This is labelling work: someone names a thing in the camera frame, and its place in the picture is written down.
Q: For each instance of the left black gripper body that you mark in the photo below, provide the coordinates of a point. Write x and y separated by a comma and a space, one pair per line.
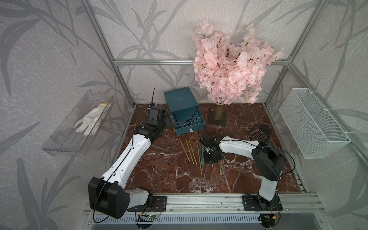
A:
162, 124

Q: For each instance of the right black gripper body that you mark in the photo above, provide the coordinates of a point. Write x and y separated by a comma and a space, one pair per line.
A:
209, 157

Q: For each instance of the teal top drawer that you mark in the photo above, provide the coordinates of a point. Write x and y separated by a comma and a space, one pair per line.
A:
183, 115

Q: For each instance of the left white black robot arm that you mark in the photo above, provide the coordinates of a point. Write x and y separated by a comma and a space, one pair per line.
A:
107, 194

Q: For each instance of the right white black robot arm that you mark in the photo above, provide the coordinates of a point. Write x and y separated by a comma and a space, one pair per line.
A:
269, 159

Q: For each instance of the teal drawer cabinet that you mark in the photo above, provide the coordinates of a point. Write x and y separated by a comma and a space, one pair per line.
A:
179, 99

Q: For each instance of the green pencil bundle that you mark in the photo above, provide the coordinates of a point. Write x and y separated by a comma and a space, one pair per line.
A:
202, 150

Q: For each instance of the beige slotted scoop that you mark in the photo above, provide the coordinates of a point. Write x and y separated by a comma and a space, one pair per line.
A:
258, 136

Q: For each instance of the white glove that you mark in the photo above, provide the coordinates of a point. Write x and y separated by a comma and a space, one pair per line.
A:
90, 122

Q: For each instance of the pink blossom artificial tree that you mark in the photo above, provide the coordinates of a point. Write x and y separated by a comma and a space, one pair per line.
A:
230, 72

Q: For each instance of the right circuit board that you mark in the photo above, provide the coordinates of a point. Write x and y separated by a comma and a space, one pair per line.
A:
268, 217

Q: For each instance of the circuit board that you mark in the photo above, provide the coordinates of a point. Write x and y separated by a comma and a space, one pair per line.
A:
147, 218
268, 217

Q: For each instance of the left circuit board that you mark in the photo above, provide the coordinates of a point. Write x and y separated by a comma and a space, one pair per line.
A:
147, 218

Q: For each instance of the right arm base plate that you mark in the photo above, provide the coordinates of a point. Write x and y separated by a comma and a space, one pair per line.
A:
257, 203

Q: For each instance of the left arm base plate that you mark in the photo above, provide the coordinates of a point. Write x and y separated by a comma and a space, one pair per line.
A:
154, 203

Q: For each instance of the clear plastic wall tray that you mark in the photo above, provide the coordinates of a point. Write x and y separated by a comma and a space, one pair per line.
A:
65, 141

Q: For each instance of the aluminium front rail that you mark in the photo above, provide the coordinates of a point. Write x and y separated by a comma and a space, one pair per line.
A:
233, 203

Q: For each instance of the white wire mesh basket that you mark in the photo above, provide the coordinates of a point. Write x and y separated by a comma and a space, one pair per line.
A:
314, 129

